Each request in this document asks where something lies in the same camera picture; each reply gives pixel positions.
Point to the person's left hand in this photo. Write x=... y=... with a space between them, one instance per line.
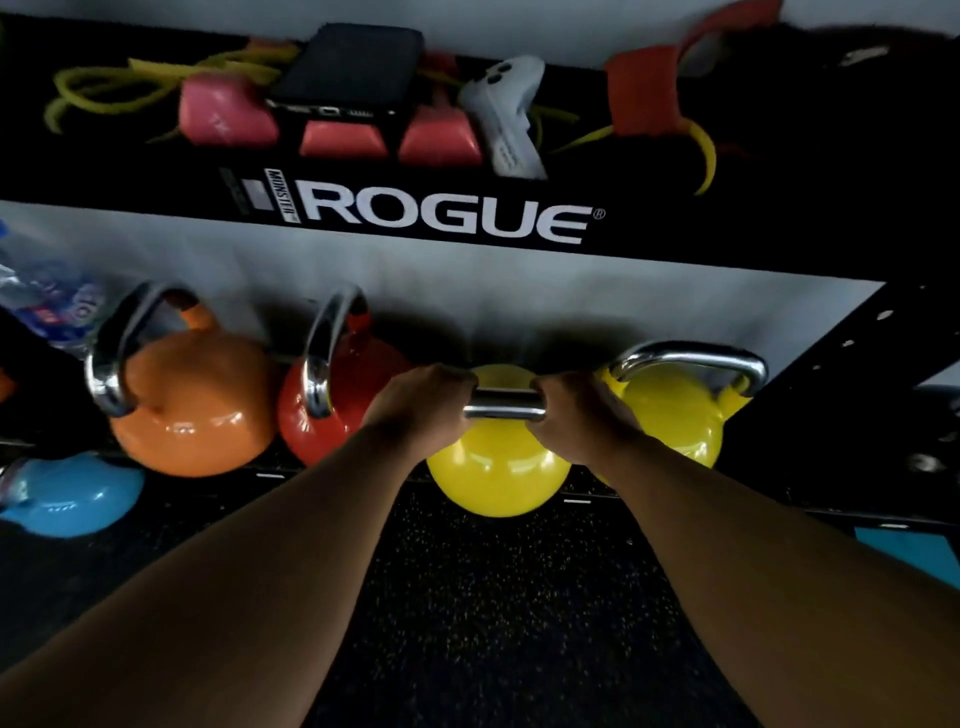
x=420 y=409

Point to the person's right hand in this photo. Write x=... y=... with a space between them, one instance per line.
x=577 y=416

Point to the yellow kettlebell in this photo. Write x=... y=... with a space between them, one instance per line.
x=499 y=465
x=679 y=409

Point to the person's right forearm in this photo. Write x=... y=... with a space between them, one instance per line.
x=780 y=592

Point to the person's left forearm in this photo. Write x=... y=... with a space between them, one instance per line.
x=225 y=592

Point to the red kettlebell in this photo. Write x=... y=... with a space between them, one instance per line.
x=337 y=397

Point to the orange kettlebell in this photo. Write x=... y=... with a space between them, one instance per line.
x=195 y=405

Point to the black storage rack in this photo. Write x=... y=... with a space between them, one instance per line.
x=750 y=217

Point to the white game controller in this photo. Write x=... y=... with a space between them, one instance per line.
x=506 y=112

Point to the red resistance band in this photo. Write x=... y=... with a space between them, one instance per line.
x=652 y=82

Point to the black smartphone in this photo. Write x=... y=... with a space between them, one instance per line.
x=349 y=67

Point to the blue kettlebell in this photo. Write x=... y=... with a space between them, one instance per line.
x=71 y=495

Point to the blue plyo box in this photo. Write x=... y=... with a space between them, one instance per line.
x=911 y=551

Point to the clear plastic water bottle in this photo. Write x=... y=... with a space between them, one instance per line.
x=45 y=296

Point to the yellow resistance band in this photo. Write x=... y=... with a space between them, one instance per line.
x=150 y=79

